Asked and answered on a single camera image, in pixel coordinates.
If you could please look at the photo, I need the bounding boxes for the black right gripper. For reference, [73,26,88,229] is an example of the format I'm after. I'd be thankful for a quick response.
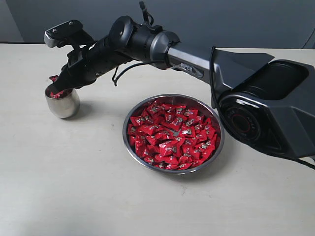
[50,36,132,93]

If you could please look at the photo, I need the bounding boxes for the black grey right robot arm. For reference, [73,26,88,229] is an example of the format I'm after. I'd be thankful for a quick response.
[44,16,315,159]

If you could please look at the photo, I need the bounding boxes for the stainless steel cup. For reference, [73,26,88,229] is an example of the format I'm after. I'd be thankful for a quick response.
[45,88,80,118]

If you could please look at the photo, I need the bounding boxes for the pile of red wrapped candies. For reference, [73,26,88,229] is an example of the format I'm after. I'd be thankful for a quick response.
[123,95,221,172]

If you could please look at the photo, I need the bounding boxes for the round steel bowl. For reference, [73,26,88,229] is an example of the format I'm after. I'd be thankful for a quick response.
[122,94,225,175]

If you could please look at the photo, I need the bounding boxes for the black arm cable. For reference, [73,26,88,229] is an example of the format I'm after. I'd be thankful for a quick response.
[112,1,315,170]

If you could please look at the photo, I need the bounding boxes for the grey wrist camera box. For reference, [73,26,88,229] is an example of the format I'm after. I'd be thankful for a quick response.
[44,20,94,49]

